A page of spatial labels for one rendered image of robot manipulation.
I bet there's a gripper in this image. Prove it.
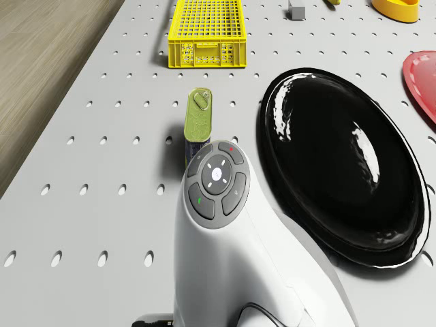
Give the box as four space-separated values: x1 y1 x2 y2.
131 313 175 327

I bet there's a flat-sided can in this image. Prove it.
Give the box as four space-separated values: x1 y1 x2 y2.
184 87 214 170

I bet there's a black plate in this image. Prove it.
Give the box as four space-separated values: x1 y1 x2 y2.
259 67 432 270

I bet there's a yellow basket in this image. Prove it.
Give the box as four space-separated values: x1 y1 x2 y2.
167 0 247 69

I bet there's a grey cube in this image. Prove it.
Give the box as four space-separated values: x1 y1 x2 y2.
287 0 307 20

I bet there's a red plate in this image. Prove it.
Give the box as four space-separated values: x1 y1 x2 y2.
402 50 436 125

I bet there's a yellow bowl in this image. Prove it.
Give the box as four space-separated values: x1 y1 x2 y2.
371 0 420 24

